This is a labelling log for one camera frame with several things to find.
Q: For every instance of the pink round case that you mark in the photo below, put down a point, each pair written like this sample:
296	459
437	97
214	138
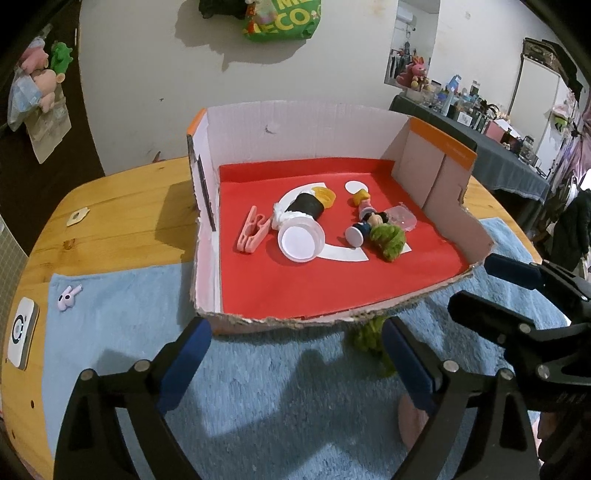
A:
411	424

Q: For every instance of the blonde figurine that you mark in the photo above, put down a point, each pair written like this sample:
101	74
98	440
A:
360	197

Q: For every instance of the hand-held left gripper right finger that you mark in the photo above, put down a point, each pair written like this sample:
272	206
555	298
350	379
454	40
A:
406	364

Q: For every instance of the green fuzzy scrunchie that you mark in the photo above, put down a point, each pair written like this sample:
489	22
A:
388	242
367	339

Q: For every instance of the beige sticker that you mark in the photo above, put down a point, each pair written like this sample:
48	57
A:
76	217

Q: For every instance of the pink clothespin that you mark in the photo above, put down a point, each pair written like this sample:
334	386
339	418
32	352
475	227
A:
249	235

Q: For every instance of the person's right hand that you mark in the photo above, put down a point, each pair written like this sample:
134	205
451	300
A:
546	434

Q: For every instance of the clear plastic bag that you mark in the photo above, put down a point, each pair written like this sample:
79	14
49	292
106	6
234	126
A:
21	101

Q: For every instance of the wall mirror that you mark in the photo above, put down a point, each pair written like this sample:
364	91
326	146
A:
413	32

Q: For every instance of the clear plastic cup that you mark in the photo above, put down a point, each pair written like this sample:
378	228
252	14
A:
300	242

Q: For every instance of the pink plush toy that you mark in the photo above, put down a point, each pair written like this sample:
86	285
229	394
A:
34	57
44	90

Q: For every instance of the dark plush toy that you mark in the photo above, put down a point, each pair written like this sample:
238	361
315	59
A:
221	7

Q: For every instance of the dark brown door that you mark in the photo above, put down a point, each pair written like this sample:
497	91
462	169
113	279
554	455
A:
74	152

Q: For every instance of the green plush toy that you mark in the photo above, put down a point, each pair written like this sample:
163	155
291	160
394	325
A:
61	55

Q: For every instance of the clear plastic capsule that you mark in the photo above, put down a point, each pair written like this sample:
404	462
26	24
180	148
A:
404	217

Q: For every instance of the hanging printed paper bag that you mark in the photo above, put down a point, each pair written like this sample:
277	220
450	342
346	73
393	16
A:
48	136

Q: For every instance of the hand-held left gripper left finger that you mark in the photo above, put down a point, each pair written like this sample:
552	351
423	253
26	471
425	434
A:
184	364

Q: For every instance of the white cabinet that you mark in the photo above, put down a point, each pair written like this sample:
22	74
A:
540	87

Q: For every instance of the blue fluffy towel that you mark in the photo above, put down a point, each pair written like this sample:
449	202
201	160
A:
115	332

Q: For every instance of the pink bunny plush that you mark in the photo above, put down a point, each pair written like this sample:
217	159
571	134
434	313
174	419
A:
413	74

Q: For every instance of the row of bottles and boxes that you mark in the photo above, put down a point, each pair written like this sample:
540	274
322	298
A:
471	110

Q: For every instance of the green shopping bag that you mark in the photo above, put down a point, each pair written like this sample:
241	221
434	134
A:
286	21

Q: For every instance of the dark hanging clothes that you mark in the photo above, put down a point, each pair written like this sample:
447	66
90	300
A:
572	230

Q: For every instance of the orange cardboard box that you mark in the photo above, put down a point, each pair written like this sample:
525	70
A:
323	286

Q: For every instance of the black cylinder toy white frill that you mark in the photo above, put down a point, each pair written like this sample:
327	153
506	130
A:
307	207

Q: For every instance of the yellow bottle cap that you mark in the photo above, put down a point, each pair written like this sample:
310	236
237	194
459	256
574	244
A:
327	197

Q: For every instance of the small white bunny figure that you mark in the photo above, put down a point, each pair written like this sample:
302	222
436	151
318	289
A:
67	300

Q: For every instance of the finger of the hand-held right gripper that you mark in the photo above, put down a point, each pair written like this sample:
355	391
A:
512	270
485	314

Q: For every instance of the dark cloth covered table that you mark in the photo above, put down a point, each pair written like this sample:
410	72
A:
498	161

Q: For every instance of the white rectangular device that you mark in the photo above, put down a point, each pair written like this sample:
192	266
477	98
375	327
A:
22	330

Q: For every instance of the dark-haired figurine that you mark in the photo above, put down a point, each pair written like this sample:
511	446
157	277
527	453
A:
364	226

